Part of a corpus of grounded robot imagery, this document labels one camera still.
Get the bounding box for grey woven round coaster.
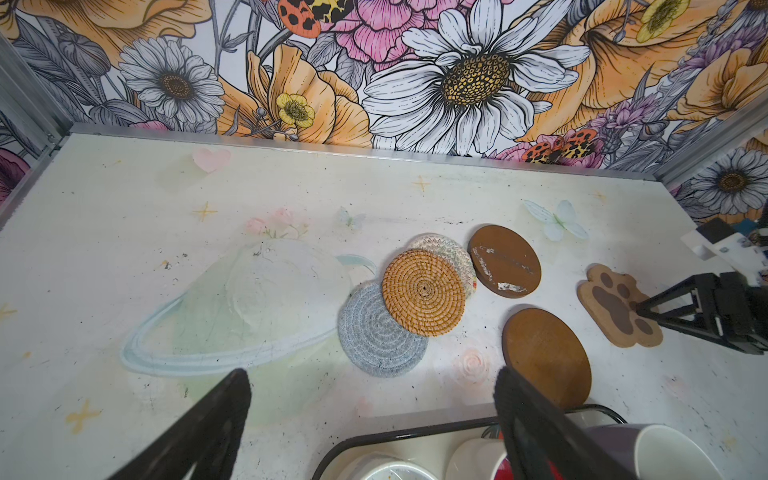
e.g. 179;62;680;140
337;281;428;378

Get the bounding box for scratched dark wooden round coaster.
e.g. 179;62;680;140
468;225;542;299

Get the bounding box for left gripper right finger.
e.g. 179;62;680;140
493;366;636;479

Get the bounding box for plain wooden round coaster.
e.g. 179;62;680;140
501;308;592;410

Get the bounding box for red inside white mug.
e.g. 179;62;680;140
445;436;565;480

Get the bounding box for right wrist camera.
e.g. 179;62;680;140
681;218;767;287

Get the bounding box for lavender mug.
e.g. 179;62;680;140
586;424;723;480

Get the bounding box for paw shaped wooden coaster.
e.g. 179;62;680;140
577;264;663;348

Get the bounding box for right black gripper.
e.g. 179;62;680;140
635;272;767;354

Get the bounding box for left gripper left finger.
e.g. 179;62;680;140
111;368;252;479

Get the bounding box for strawberry print serving tray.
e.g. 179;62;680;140
309;403;627;479

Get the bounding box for multicolour woven round coaster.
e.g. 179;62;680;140
406;233;477;299

